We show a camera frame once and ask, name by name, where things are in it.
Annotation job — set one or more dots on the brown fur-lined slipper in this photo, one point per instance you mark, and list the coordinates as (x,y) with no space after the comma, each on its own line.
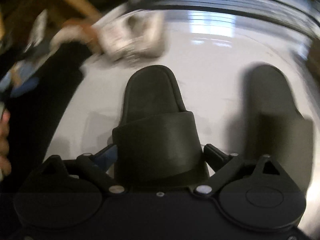
(74,30)

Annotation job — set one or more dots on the person hand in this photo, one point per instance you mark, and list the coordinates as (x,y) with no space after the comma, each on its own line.
(5,164)

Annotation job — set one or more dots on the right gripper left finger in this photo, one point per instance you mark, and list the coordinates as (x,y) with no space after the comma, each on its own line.
(94,168)

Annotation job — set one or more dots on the black metal shoe rack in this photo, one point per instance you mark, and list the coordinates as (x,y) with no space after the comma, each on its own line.
(301,16)

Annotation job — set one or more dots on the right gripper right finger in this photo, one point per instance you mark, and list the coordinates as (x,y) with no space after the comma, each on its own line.
(225,166)

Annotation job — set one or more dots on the white beaded shoe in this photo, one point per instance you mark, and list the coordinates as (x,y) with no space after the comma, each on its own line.
(138,34)

